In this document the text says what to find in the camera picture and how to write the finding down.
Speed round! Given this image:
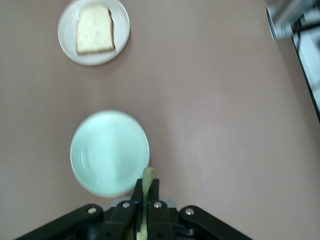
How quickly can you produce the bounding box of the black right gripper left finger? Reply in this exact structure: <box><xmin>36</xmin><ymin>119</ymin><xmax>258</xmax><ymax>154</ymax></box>
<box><xmin>14</xmin><ymin>178</ymin><xmax>144</xmax><ymax>240</ymax></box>

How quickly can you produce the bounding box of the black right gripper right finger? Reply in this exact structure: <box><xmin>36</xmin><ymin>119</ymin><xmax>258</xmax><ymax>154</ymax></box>
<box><xmin>146</xmin><ymin>178</ymin><xmax>254</xmax><ymax>240</ymax></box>

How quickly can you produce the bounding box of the green lettuce leaf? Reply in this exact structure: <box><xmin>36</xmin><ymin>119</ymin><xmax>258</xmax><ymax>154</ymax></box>
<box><xmin>127</xmin><ymin>166</ymin><xmax>157</xmax><ymax>240</ymax></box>

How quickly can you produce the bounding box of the brown bread slice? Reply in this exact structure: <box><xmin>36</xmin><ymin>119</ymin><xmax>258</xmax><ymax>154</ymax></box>
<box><xmin>75</xmin><ymin>5</ymin><xmax>117</xmax><ymax>57</ymax></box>

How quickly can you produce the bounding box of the mint green plate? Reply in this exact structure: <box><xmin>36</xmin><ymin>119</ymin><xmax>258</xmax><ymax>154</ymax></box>
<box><xmin>69</xmin><ymin>109</ymin><xmax>151</xmax><ymax>199</ymax></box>

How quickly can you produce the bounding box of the beige plate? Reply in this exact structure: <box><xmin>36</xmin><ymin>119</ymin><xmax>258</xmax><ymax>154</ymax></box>
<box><xmin>57</xmin><ymin>0</ymin><xmax>131</xmax><ymax>67</ymax></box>

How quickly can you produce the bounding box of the aluminium camera mount post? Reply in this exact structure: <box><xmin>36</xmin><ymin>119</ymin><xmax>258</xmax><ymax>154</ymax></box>
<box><xmin>265</xmin><ymin>0</ymin><xmax>320</xmax><ymax>41</ymax></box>

